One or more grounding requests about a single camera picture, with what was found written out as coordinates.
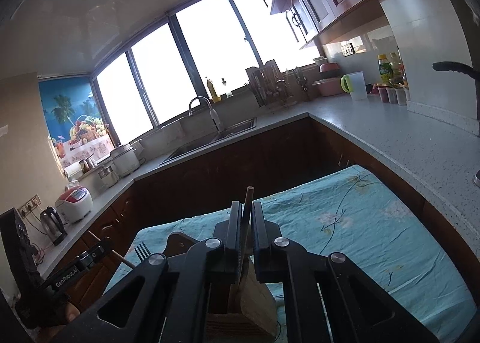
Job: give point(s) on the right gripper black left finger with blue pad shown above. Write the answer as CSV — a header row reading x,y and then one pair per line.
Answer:
x,y
164,299

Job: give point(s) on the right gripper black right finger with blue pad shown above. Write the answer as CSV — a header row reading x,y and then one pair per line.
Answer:
x,y
328,298

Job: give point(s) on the wooden chopstick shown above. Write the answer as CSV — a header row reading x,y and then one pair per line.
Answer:
x,y
108,242
237,288

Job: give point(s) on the steel kitchen sink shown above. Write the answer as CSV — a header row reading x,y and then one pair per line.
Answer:
x,y
212,138

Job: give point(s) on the person's left hand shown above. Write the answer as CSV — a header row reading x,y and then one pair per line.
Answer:
x,y
45,335

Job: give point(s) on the steel fork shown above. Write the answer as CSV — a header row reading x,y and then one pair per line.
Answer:
x,y
142,252

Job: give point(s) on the stainless electric kettle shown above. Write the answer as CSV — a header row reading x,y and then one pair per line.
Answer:
x,y
53,225

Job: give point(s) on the brown wooden utensil holder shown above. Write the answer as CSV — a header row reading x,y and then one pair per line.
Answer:
x,y
243,301

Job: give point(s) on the teal floral tablecloth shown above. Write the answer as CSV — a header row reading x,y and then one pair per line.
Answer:
x,y
352,212

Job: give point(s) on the white red rice cooker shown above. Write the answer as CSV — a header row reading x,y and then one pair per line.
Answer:
x,y
74,204

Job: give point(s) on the white slow cooker pot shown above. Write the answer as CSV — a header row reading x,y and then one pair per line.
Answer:
x,y
124,160

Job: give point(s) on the fruit beach poster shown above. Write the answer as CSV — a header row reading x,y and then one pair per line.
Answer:
x,y
76,128

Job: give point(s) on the yellow dish soap bottle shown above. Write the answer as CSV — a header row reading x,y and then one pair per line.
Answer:
x,y
215,97

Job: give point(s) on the pink plastic basin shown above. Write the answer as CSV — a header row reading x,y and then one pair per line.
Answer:
x,y
329,82

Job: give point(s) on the dish drying rack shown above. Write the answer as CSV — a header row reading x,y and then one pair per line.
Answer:
x,y
269,85

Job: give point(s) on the yellow green drink bottle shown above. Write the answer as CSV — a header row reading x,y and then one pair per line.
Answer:
x,y
385,70

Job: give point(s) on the black frying pan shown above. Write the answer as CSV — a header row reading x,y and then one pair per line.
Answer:
x,y
450,66

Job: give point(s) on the wall power socket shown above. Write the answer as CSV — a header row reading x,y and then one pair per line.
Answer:
x,y
33,203

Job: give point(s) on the white jug green handle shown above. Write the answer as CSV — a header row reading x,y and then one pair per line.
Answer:
x,y
354,85

